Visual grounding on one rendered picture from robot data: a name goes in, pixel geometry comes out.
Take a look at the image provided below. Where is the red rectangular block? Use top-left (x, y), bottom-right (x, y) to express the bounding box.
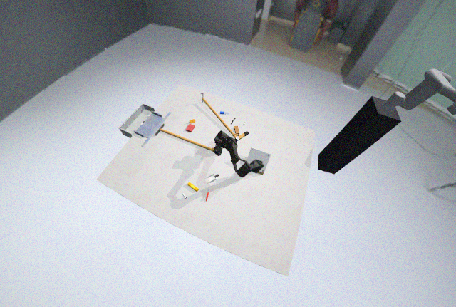
top-left (186, 124), bottom-right (195, 132)

